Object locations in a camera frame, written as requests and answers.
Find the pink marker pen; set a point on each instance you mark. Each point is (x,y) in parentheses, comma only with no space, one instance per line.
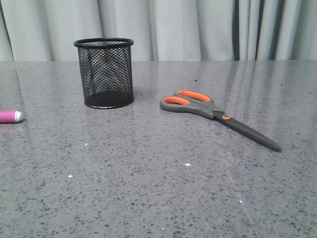
(10,116)

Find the grey curtain backdrop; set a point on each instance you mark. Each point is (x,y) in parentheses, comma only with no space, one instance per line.
(185,30)

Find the grey orange handled scissors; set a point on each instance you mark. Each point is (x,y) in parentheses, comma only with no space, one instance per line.
(185,101)

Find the black mesh pen cup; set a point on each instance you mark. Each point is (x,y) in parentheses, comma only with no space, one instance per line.
(106,72)

